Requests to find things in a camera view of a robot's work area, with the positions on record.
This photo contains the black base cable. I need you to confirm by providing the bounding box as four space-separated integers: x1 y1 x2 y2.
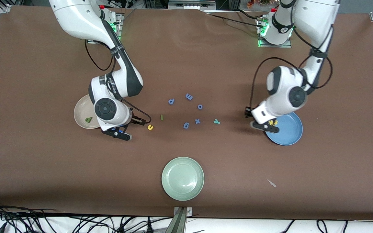
206 12 263 28

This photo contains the brown table cover sheet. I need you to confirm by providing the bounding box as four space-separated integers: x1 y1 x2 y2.
0 6 373 221

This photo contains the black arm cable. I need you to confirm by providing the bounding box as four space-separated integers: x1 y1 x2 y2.
250 0 334 109
85 39 152 125

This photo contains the aluminium frame bar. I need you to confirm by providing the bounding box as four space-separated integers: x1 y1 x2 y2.
168 0 217 10

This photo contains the beige brown plate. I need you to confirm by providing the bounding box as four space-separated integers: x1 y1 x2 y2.
73 94 101 129

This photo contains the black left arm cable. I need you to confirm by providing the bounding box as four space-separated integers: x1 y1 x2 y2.
250 0 334 109

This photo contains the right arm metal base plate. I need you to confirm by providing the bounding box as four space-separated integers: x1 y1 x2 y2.
87 13 123 44

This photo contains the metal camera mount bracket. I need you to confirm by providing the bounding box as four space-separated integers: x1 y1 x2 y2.
165 206 193 233

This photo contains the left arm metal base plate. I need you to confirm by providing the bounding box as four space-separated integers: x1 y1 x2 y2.
257 18 292 48

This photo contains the blue plate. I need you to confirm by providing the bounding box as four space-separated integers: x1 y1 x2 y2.
266 112 303 146

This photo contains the pale green plate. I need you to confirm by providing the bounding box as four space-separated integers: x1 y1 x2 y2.
161 157 205 201

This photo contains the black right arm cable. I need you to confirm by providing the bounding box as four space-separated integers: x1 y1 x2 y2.
85 39 152 125

